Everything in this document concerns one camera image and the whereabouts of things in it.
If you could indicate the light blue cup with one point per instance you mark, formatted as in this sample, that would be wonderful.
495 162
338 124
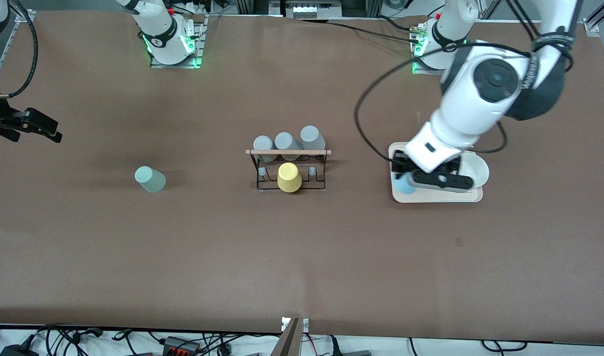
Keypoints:
405 187

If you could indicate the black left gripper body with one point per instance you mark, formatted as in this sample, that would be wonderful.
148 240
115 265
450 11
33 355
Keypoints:
398 161

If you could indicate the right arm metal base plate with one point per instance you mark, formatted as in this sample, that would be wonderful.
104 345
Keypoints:
175 65

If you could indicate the grey cup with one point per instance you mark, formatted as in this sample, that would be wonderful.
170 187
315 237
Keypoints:
310 134
284 141
263 144

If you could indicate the black power adapter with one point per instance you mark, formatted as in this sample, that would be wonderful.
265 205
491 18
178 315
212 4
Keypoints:
17 351

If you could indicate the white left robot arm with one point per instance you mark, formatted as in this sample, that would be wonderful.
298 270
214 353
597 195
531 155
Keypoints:
475 109

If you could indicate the white bowl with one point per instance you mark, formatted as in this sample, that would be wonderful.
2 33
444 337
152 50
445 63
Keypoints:
480 170

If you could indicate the black orange connector box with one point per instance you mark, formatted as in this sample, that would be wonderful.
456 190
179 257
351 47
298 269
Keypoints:
180 346

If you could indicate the grey power strip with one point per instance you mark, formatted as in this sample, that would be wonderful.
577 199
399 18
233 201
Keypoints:
311 10

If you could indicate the beige plastic tray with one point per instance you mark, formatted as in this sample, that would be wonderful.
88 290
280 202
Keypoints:
430 197

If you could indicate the yellow cup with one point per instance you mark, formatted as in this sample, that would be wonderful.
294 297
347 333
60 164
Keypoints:
289 179

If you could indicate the brown tapered post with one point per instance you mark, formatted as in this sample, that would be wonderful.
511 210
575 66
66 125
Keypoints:
289 341

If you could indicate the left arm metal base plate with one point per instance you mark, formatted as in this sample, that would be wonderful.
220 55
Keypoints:
425 71

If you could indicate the pale green cup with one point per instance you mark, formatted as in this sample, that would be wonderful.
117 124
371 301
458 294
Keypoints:
151 180

